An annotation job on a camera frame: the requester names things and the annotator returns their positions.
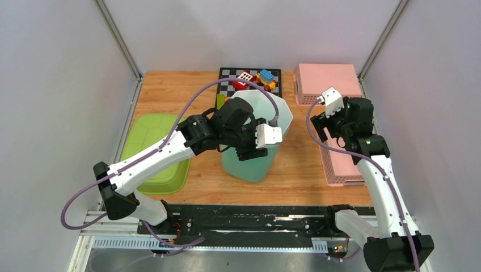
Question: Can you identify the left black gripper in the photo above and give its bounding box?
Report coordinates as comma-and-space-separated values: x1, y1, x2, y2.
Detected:
222, 118, 268, 160

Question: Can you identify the pink perforated plastic basket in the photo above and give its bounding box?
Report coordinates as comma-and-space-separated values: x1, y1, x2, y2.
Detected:
319, 146, 365, 187

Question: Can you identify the green bin with white liner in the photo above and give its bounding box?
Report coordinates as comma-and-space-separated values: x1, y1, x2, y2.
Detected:
221, 90, 293, 182

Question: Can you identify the large green plastic container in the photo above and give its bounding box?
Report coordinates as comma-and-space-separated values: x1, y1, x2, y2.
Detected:
111, 113, 193, 196

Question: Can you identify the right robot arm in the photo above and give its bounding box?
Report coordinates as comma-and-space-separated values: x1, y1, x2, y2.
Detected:
306, 96, 434, 271

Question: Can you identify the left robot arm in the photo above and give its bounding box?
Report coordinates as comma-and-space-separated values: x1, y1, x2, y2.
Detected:
94, 98, 270, 234

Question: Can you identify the green flat toy brick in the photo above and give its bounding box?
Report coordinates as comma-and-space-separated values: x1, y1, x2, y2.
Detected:
216, 93, 229, 109

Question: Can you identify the black grey checkerboard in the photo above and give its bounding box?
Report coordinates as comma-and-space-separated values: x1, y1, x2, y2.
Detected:
214, 67, 282, 114

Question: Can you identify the blue yellow toy car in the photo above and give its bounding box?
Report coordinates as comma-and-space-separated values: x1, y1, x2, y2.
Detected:
255, 69, 279, 92

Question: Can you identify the red window toy brick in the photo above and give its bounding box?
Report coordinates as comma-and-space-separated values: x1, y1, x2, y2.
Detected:
232, 70, 256, 91

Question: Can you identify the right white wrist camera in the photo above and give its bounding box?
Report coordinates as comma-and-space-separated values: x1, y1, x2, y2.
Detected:
318, 87, 344, 118

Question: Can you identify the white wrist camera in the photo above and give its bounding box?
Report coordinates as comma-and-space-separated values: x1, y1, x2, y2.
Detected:
318, 87, 344, 118
255, 124, 282, 149

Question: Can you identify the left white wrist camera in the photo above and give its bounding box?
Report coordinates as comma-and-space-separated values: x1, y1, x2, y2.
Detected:
255, 124, 282, 149

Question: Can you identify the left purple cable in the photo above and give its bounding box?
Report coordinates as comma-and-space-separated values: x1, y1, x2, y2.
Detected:
61, 78, 280, 260

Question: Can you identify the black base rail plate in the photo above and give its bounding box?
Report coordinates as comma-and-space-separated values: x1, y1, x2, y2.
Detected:
152, 204, 347, 249

